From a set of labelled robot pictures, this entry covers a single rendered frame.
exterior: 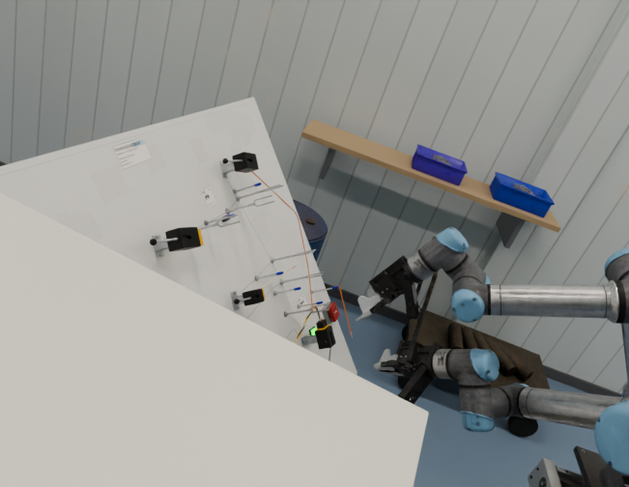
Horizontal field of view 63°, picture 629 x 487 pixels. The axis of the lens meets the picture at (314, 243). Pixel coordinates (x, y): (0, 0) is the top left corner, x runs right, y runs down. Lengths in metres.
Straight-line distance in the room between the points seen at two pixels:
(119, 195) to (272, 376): 0.80
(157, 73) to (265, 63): 0.72
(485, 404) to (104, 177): 0.99
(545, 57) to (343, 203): 1.48
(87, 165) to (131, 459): 0.83
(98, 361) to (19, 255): 0.11
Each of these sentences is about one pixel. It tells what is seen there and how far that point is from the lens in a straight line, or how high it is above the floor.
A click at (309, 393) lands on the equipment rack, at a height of 1.85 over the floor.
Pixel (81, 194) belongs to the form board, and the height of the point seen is 1.59.
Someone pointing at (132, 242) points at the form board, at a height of 1.49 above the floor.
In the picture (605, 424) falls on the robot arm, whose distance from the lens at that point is 1.11.
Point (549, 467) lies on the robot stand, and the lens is 1.66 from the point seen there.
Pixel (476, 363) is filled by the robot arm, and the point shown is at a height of 1.39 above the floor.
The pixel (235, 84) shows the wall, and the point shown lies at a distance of 3.48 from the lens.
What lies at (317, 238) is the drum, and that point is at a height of 0.79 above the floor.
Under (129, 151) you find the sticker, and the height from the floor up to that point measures 1.62.
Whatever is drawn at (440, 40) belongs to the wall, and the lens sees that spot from 3.28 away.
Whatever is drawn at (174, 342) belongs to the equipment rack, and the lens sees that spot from 0.34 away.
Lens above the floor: 2.08
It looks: 28 degrees down
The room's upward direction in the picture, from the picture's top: 20 degrees clockwise
